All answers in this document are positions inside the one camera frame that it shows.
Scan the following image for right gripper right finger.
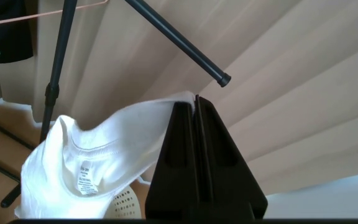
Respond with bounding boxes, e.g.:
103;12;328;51
194;95;269;218

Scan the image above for beige curtain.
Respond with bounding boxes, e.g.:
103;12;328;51
0;0;358;196

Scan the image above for black clothes rack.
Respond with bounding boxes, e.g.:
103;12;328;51
0;0;232;208

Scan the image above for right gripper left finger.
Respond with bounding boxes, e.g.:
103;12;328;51
144;100;201;218

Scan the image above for white laundry basket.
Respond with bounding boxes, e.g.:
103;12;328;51
104;185;142;220

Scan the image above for pink clothes hanger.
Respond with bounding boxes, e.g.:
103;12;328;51
0;0;109;28

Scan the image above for black shorts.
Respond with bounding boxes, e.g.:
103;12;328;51
0;0;34;65

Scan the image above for white garment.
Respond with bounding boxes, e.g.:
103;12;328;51
14;90;197;220

